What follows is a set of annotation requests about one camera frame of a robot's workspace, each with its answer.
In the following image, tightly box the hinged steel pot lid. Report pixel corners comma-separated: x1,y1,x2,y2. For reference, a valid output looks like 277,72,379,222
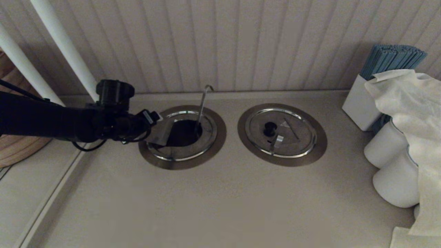
146,110,218,162

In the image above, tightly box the steel lid with black knob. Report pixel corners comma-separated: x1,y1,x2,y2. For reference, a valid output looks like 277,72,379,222
245,108,317,159

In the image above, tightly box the white pole with round foot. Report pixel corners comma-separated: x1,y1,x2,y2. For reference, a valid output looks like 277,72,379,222
30,0,100,102

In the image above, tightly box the round wooden table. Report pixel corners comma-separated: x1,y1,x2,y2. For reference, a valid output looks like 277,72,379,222
0,48,52,168

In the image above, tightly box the plain white pole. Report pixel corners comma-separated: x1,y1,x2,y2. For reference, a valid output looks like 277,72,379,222
0,22,66,106

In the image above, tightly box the white square holder box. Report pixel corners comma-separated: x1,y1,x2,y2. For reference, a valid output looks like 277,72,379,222
342,74,383,131

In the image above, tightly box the white cylindrical jar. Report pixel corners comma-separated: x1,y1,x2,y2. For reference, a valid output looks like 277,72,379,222
372,148,420,208
363,121,409,168

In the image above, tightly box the bundle of blue straws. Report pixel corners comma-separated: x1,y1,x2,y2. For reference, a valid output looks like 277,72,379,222
359,44,428,81

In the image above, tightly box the white cloth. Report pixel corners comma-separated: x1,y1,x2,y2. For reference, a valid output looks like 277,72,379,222
364,69,441,237

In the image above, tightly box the white folded napkin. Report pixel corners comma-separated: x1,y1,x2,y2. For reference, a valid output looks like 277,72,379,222
389,226,441,248

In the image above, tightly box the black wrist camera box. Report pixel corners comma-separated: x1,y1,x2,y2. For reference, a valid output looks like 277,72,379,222
96,79,135,112

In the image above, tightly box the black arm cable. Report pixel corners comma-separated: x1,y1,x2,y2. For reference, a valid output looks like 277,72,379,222
0,79,152,153

